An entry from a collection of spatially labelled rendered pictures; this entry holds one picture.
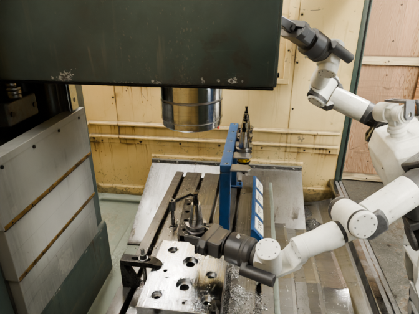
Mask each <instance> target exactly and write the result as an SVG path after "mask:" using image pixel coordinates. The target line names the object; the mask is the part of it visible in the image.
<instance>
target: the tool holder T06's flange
mask: <svg viewBox="0 0 419 314"><path fill-rule="evenodd" d="M188 221H189V218H188ZM185 224H186V232H187V233H188V234H190V235H193V236H199V235H201V234H204V233H205V232H204V231H203V230H206V220H205V219H204V218H203V224H202V225H201V226H199V227H193V226H191V225H189V223H188V222H185Z"/></svg>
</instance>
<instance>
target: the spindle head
mask: <svg viewBox="0 0 419 314"><path fill-rule="evenodd" d="M282 9H283V0H0V82H4V83H44V84H65V85H105V86H126V87H166V88H206V89H226V90H267V91H273V90H274V88H275V87H276V86H277V78H279V72H278V63H279V48H280V40H281V24H282Z"/></svg>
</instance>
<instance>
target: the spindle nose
mask: <svg viewBox="0 0 419 314"><path fill-rule="evenodd" d="M160 106H161V118H162V123H163V125H164V126H165V127H166V128H168V129H170V130H173V131H179V132H185V133H197V132H203V131H209V130H213V129H215V128H217V127H219V126H220V124H221V123H222V117H223V89H206V88H166V87H160Z"/></svg>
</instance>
